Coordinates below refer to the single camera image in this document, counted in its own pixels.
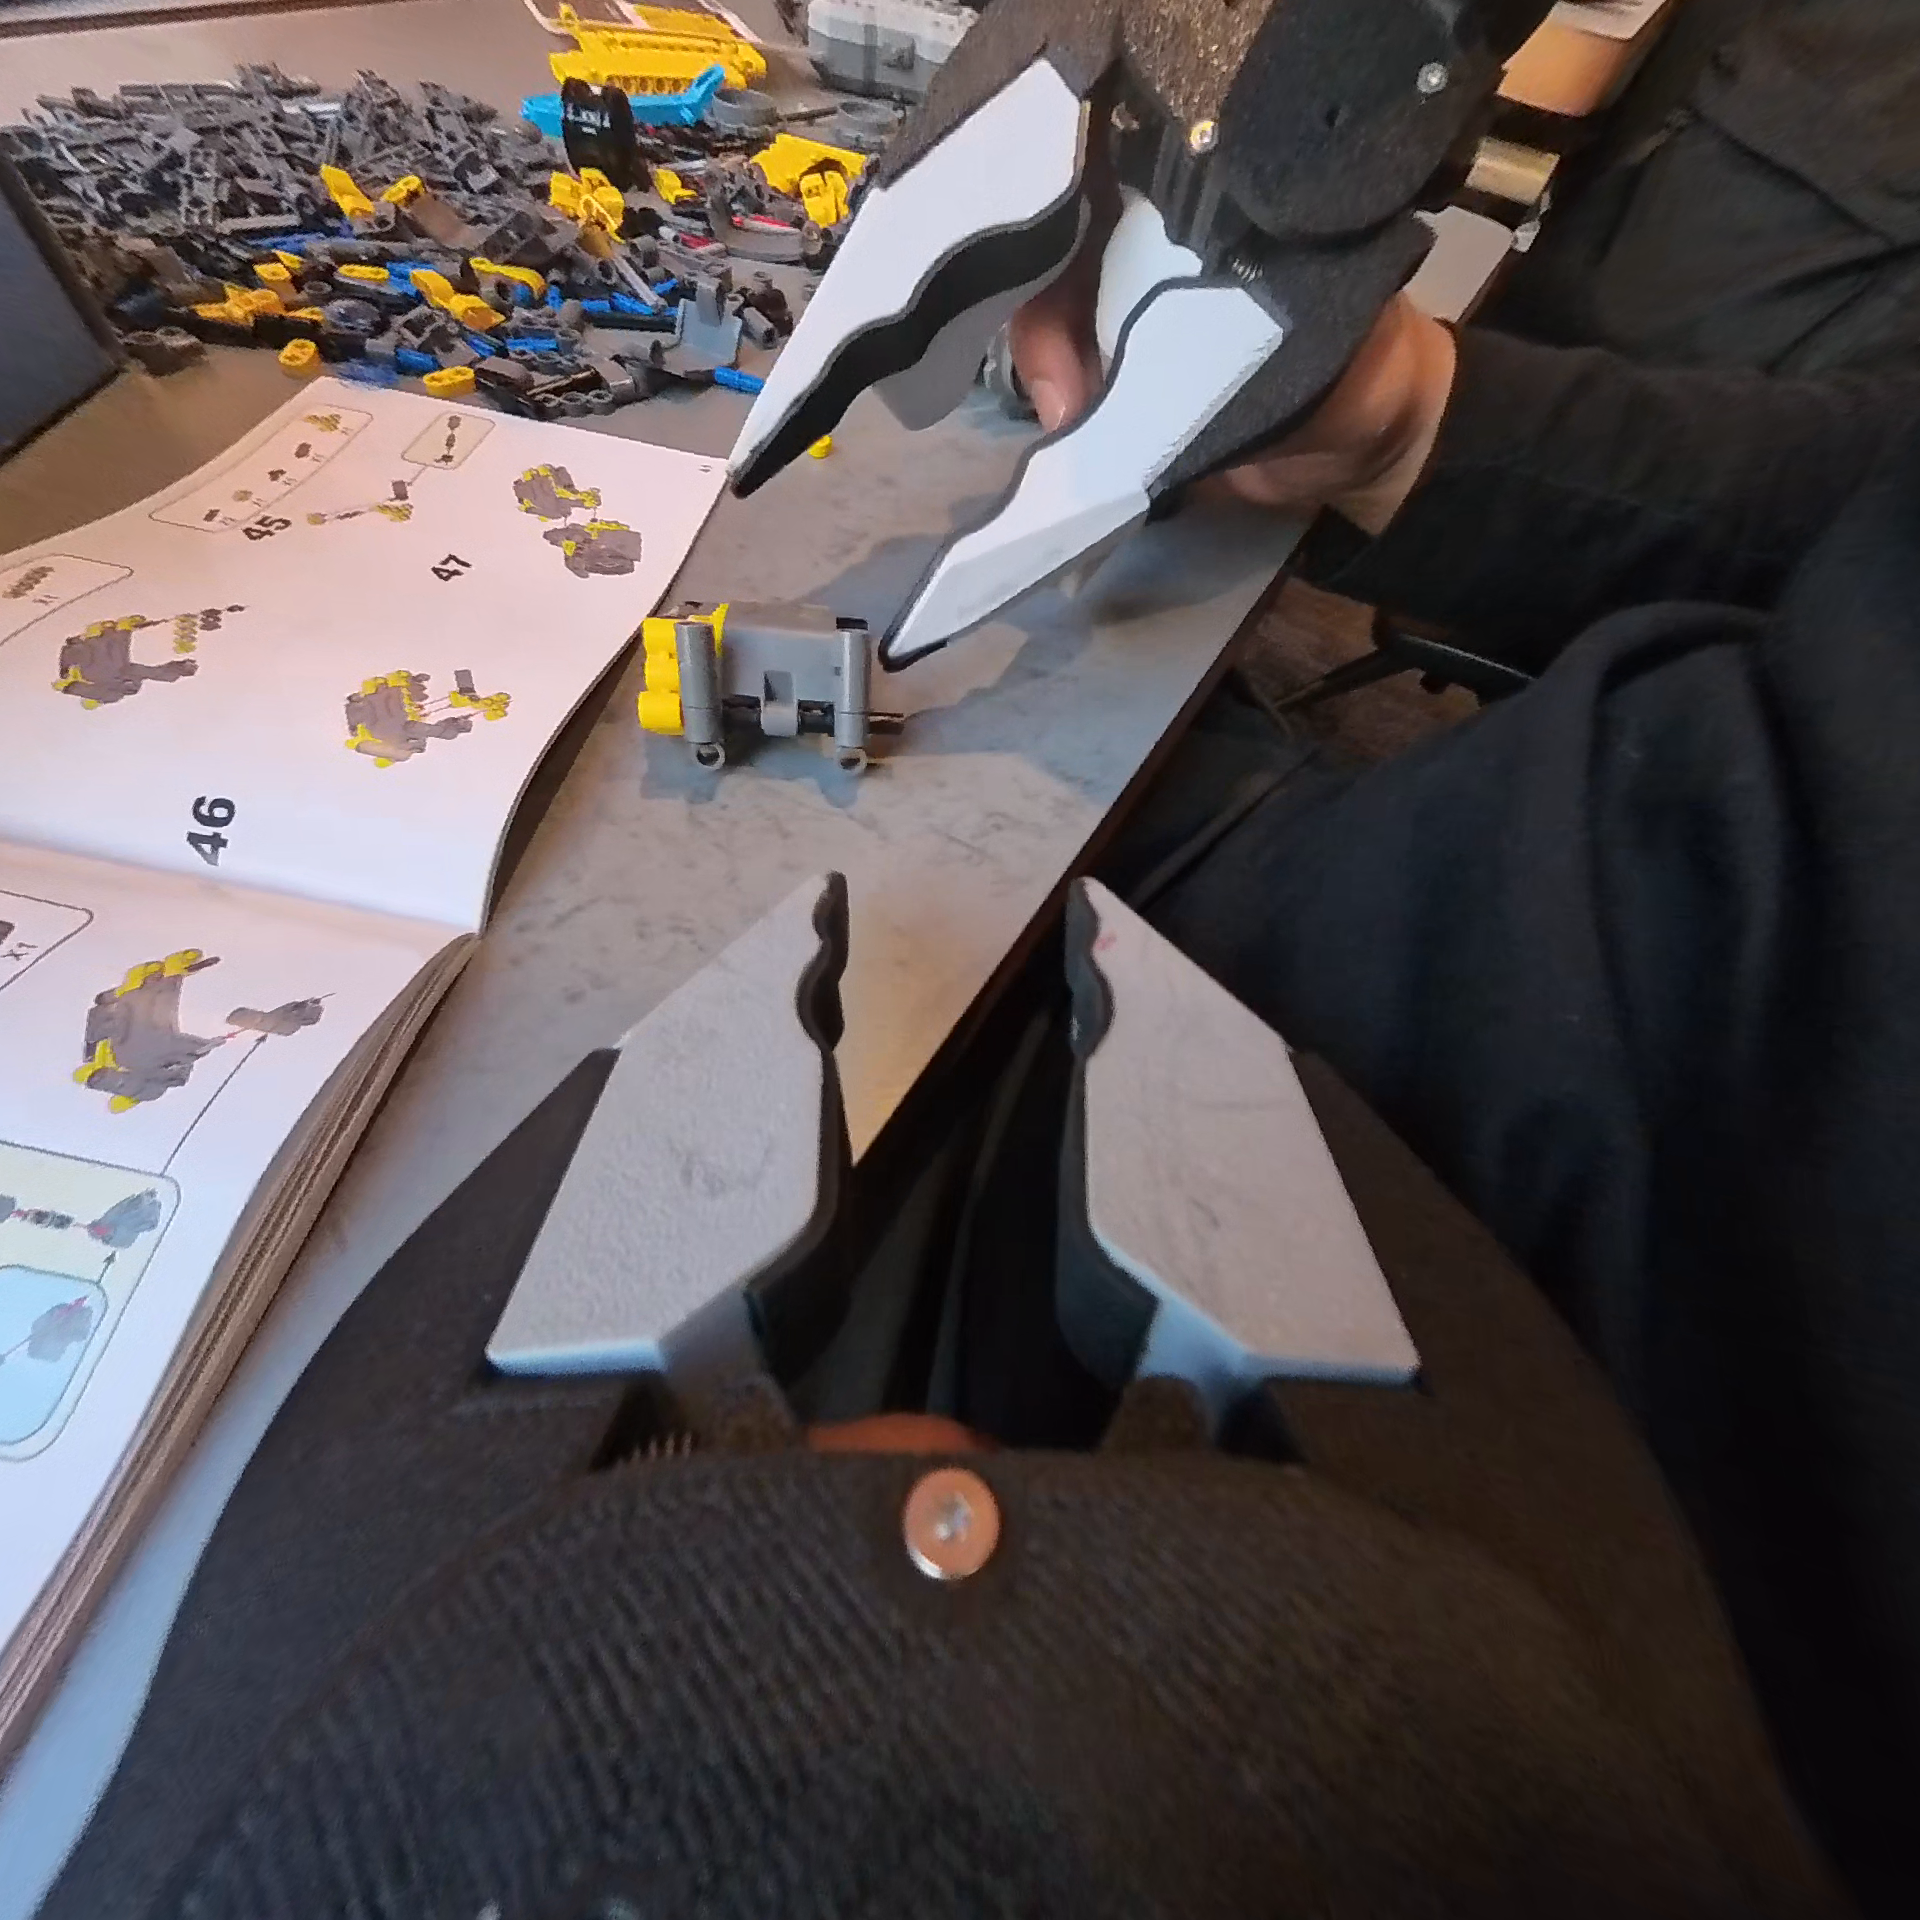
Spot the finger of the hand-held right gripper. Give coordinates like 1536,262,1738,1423
727,54,1099,502
877,193,1290,673

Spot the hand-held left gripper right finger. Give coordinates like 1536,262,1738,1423
1050,876,1424,1442

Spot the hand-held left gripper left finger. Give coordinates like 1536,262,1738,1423
483,872,861,1421

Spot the grey yellow brick assembly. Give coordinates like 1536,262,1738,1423
640,600,906,774

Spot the grey desk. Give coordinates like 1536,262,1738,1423
0,0,1502,1920

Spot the person's right hand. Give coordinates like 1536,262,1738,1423
1002,275,1461,524

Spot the grey brick battery block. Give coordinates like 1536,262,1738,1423
804,0,993,101

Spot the blue brick panel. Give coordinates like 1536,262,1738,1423
520,82,723,190

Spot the yellow brick panel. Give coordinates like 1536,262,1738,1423
546,0,770,91

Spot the black round part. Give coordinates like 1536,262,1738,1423
562,82,640,190

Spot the black office chair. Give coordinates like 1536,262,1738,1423
1275,592,1533,715

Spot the white sticker sheet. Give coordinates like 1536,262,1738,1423
525,0,753,41

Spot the person's dark clothing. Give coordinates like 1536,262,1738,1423
1110,0,1920,1920

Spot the open instruction booklet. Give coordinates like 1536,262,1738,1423
0,374,732,1750

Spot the pile of loose brick pieces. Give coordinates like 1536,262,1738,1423
0,62,888,422

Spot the dark blue cardboard box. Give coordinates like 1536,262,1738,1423
0,194,123,461

